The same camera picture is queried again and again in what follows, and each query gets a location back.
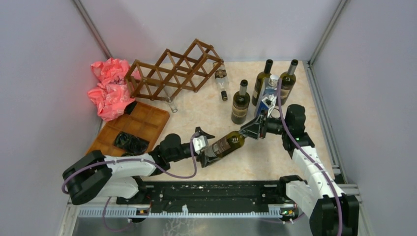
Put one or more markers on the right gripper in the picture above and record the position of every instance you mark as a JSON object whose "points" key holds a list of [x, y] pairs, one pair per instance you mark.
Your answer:
{"points": [[255, 127]]}

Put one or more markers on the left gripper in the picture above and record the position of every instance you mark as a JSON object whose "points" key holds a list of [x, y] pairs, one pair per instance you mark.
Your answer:
{"points": [[207, 159]]}

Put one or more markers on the dark green wine bottle front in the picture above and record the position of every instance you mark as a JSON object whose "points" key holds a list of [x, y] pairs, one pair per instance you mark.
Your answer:
{"points": [[227, 144]]}

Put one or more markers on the dark green wine bottle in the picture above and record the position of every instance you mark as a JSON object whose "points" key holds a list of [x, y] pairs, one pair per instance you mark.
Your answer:
{"points": [[241, 100], [227, 144]]}

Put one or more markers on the clear glass bottle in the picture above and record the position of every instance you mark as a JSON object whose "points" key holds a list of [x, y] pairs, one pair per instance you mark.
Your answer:
{"points": [[170, 100]]}

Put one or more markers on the brown wooden wine rack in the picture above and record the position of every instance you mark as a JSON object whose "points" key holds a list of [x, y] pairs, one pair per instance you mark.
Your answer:
{"points": [[173, 72]]}

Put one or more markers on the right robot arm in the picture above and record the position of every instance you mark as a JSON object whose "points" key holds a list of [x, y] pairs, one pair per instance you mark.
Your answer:
{"points": [[331, 212]]}

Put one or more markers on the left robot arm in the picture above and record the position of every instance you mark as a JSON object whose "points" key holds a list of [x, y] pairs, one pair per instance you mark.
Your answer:
{"points": [[98, 175]]}

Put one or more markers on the dark green wine bottle middle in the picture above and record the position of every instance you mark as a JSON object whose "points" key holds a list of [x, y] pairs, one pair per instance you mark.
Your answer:
{"points": [[241, 100]]}

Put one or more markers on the blue square glass bottle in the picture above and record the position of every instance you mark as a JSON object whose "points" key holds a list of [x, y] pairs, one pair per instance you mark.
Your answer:
{"points": [[269, 86]]}

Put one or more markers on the clear labelled liquor bottle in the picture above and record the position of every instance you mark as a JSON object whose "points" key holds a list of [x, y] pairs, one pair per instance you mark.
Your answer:
{"points": [[221, 80]]}

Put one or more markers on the dark wine bottle back right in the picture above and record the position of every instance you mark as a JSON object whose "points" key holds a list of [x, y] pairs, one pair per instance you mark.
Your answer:
{"points": [[288, 81]]}

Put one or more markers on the dark wine bottle back left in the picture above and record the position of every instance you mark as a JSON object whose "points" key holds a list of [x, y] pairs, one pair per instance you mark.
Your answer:
{"points": [[259, 81]]}

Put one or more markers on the wooden compartment tray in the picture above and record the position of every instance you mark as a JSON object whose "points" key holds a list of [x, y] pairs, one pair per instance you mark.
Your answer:
{"points": [[142, 120]]}

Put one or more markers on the rolled dark belt upper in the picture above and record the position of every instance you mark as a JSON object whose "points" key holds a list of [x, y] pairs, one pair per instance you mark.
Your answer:
{"points": [[131, 143]]}

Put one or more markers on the pink plastic bag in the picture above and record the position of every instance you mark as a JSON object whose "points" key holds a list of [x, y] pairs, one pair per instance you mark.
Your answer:
{"points": [[111, 95]]}

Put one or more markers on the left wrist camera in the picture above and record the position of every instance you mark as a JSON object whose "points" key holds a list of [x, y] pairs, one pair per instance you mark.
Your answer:
{"points": [[200, 143]]}

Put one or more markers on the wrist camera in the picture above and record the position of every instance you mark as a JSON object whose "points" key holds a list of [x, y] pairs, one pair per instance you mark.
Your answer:
{"points": [[267, 104], [200, 143]]}

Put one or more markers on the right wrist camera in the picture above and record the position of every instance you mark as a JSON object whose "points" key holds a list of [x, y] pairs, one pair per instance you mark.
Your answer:
{"points": [[267, 104]]}

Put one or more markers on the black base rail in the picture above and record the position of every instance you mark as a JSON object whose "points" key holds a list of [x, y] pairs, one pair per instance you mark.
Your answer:
{"points": [[211, 199]]}

